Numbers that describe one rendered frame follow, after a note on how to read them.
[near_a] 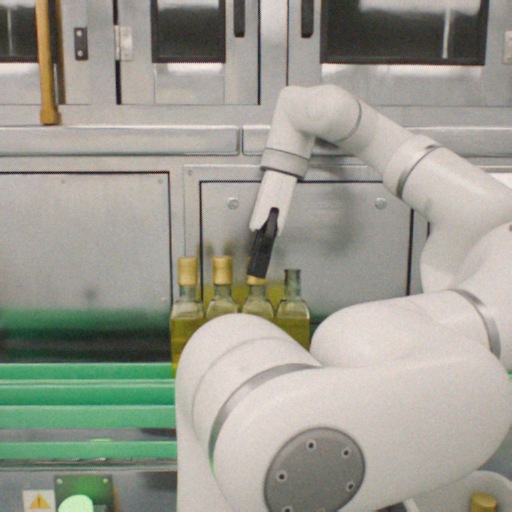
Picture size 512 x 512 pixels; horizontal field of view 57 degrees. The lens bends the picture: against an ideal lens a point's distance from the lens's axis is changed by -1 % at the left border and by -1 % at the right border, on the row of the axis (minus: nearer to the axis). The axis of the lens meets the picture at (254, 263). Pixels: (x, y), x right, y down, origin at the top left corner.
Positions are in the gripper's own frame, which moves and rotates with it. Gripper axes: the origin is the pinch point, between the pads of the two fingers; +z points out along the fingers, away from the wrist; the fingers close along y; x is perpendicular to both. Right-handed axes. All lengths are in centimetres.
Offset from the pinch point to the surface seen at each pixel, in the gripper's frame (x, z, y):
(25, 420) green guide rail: -27.6, 28.8, 13.4
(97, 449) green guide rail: -16.6, 30.6, 13.5
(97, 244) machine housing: -30.3, 6.6, -16.4
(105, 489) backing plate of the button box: -14.0, 35.2, 15.5
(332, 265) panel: 15.2, -1.6, -12.3
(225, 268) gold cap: -5.0, 2.0, 1.5
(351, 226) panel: 16.6, -9.8, -12.3
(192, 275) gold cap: -9.9, 4.4, 1.7
